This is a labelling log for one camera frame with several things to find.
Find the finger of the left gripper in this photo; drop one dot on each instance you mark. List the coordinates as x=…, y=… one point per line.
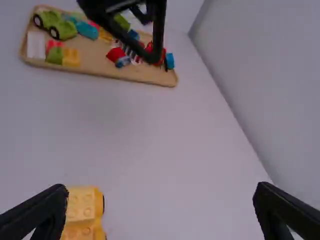
x=159, y=30
x=105, y=23

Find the yellow toy car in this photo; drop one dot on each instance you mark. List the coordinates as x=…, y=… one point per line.
x=82, y=207

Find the red toy brick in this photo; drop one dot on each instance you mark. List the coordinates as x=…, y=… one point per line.
x=115, y=54
x=55, y=44
x=149, y=48

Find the pink toy brick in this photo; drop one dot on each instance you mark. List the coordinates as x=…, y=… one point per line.
x=93, y=24

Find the tan tray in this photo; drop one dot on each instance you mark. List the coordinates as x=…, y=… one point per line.
x=100, y=67

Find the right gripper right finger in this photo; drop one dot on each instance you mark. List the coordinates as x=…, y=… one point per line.
x=287, y=217

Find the green toy brick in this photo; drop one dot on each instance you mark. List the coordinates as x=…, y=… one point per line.
x=122, y=22
x=54, y=57

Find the green toy car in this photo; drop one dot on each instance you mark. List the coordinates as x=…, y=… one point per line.
x=57, y=25

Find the black and white toy brick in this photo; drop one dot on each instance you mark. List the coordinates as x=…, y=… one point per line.
x=130, y=51

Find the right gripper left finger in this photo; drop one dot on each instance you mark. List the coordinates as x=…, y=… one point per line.
x=32, y=217

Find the yellow toy brick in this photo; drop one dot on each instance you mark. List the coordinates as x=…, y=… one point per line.
x=106, y=35
x=71, y=58

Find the small blue toy brick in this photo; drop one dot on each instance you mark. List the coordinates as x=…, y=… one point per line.
x=134, y=35
x=123, y=62

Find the teal toy brick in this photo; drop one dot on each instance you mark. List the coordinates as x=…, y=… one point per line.
x=86, y=30

